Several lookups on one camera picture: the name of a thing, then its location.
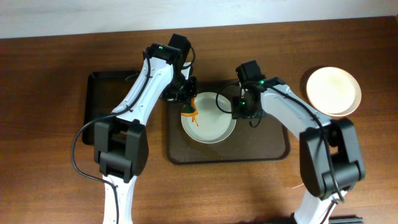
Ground orange green sponge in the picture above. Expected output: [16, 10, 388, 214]
[180, 97, 198, 126]

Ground white plate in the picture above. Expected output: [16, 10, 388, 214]
[180, 92, 236, 144]
[305, 67, 362, 117]

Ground white plate back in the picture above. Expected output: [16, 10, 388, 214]
[305, 67, 362, 117]

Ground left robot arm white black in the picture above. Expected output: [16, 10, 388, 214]
[94, 40, 197, 223]

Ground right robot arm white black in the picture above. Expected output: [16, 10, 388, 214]
[232, 77, 365, 224]

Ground large brown serving tray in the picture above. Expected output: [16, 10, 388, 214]
[165, 80, 290, 164]

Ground small black tray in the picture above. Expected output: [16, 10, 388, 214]
[81, 70, 143, 146]

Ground black base bracket right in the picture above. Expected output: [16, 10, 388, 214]
[329, 217, 364, 224]

